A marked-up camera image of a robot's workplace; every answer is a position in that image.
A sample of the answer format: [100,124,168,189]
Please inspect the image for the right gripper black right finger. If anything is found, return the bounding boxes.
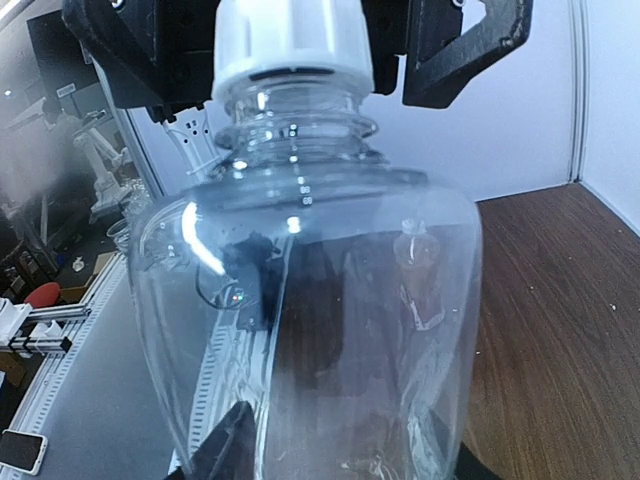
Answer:
[457,444,495,480]

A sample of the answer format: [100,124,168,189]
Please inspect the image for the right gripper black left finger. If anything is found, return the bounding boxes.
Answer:
[167,401,257,480]

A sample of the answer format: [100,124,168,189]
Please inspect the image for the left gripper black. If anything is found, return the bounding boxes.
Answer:
[362,0,531,108]

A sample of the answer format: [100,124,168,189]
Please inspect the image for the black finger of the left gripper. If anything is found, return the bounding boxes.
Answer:
[62,0,219,123]

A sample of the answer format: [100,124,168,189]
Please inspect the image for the white cap of clear bottle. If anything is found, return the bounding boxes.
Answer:
[212,0,374,102]

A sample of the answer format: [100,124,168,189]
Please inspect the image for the clear plastic bottle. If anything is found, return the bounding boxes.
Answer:
[128,75,482,479]

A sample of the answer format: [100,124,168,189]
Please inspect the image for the amber tea bottle red label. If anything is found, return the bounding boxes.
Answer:
[393,223,444,331]

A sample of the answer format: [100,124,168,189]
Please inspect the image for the white cap of tea bottle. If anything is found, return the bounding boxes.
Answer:
[401,218,426,236]

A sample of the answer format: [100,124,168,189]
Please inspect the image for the left circuit board with LEDs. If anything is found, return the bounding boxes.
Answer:
[195,265,248,311]

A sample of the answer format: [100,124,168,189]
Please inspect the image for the white smartphone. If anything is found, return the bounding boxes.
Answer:
[0,429,48,476]

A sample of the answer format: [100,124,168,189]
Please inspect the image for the red round object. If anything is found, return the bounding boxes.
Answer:
[24,282,61,308]

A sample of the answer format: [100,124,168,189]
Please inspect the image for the left aluminium frame post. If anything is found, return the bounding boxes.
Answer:
[114,108,167,199]

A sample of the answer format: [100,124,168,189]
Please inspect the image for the aluminium frame post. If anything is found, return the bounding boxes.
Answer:
[568,0,590,183]
[114,108,167,199]

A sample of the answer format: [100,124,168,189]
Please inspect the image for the right aluminium frame post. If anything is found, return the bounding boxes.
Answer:
[568,0,590,183]

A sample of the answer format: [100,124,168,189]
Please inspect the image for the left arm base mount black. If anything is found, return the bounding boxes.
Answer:
[223,232,283,332]

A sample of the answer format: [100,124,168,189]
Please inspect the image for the front aluminium rail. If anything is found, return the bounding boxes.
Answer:
[9,249,241,471]

